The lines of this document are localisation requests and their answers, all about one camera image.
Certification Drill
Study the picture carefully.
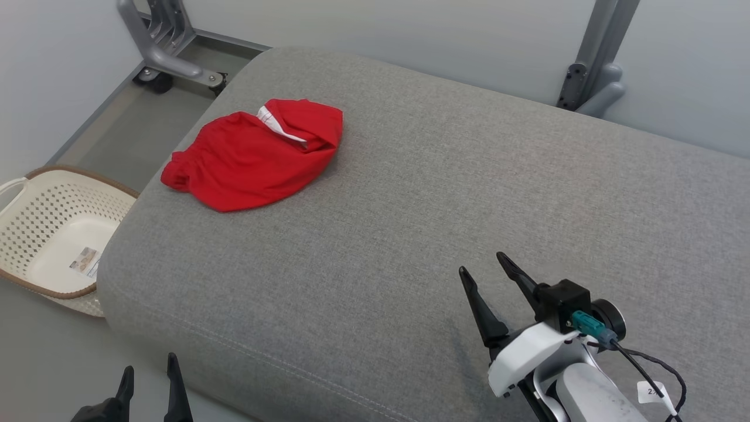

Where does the plain red top white hem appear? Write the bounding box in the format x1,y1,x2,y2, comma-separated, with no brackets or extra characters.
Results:
161,98,344,213

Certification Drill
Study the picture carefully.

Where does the right cable with teal plug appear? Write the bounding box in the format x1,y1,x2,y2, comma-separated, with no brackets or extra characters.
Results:
571,310,687,422

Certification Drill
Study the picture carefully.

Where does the grey metal post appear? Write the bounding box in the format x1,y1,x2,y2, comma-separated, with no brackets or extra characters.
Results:
555,0,642,118

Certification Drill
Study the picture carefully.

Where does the grey fabric sofa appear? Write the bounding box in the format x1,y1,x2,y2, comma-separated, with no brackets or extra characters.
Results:
96,46,750,422

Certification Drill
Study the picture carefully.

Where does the cream plastic laundry basket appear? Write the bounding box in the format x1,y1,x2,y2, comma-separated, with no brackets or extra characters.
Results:
0,165,141,318

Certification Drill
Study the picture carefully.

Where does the white tag on right cable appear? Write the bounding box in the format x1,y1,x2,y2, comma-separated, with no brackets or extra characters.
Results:
637,380,669,406

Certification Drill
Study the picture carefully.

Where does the paper sticker in basket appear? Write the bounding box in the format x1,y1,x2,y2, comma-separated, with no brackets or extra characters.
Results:
69,246,101,278

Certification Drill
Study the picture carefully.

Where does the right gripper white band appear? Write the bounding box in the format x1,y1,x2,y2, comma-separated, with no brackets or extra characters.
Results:
458,251,582,400

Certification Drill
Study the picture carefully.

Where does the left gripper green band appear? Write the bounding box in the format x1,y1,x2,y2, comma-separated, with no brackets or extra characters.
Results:
70,352,195,422

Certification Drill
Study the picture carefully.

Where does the grey metal frame with bracket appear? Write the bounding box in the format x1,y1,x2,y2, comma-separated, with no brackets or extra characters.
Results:
116,0,228,96

